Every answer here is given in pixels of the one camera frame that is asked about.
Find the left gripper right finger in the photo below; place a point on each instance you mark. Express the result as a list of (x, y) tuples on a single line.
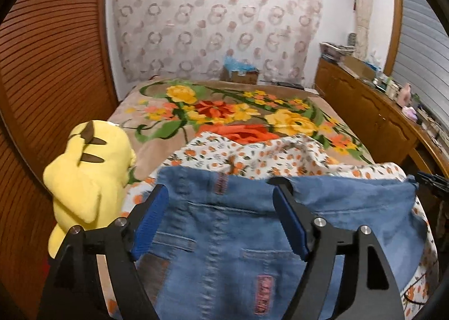
[(368, 289)]

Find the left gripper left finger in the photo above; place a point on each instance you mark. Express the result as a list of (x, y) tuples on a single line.
[(73, 289)]

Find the blue denim pants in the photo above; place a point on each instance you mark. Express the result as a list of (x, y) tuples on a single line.
[(221, 253)]

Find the wooden sideboard cabinet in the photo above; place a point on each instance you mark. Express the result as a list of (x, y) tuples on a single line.
[(378, 121)]

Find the yellow pikachu plush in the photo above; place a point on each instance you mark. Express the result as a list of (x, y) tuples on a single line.
[(88, 180)]

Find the grey window blind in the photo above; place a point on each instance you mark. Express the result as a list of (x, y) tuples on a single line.
[(422, 57)]

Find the cardboard box on cabinet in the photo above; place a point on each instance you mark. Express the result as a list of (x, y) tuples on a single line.
[(357, 68)]

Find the orange print bed quilt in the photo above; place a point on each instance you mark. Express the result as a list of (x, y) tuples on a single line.
[(291, 157)]

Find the floral beige blanket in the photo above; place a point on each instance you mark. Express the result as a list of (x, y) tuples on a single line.
[(162, 115)]

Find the wooden louvered wardrobe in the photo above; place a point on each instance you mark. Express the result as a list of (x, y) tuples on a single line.
[(55, 74)]

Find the cardboard box blue bag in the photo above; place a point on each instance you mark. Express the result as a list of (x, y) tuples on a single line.
[(236, 71)]

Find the circle pattern curtain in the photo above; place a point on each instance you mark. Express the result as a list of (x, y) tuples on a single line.
[(195, 38)]

